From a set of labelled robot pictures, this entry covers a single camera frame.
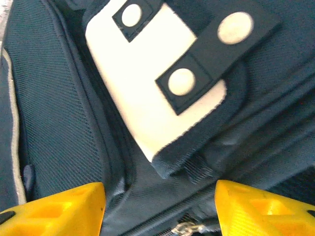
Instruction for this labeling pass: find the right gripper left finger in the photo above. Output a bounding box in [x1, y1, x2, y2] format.
[0, 181, 106, 236]

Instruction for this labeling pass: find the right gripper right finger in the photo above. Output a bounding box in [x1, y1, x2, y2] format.
[215, 179, 315, 236]

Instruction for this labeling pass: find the navy blue backpack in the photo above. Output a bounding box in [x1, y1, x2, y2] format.
[0, 0, 315, 236]

